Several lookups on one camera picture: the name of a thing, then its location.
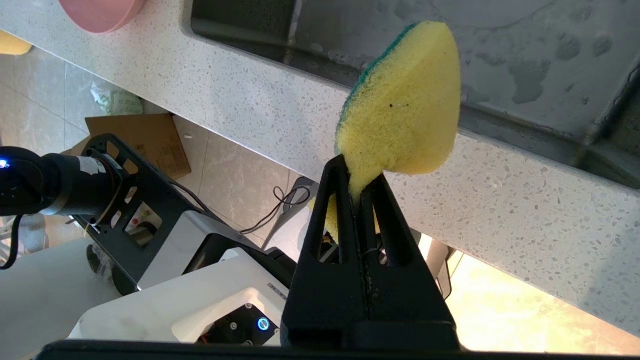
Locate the yellow green sponge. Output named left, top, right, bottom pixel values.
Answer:
left=307, top=21, right=462, bottom=246

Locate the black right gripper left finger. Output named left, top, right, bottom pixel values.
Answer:
left=280, top=154, right=368, bottom=349

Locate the crumpled clear plastic bag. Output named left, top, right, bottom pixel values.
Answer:
left=90, top=81, right=144, bottom=116

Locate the thin black floor cable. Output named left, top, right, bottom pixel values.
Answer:
left=240, top=185, right=312, bottom=236

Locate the pink plate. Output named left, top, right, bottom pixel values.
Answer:
left=58, top=0, right=146, bottom=35

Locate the tan yellow rounded object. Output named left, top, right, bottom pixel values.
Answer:
left=0, top=30, right=33, bottom=56

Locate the brown cardboard sheet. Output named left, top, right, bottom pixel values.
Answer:
left=62, top=114, right=192, bottom=181

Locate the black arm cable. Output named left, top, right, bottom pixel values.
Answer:
left=0, top=215, right=23, bottom=271

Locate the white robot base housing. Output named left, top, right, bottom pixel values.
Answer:
left=67, top=175, right=453, bottom=347

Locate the stainless steel sink basin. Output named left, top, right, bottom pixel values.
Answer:
left=190, top=0, right=640, bottom=191

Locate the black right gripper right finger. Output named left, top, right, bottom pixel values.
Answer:
left=342, top=172, right=461, bottom=351

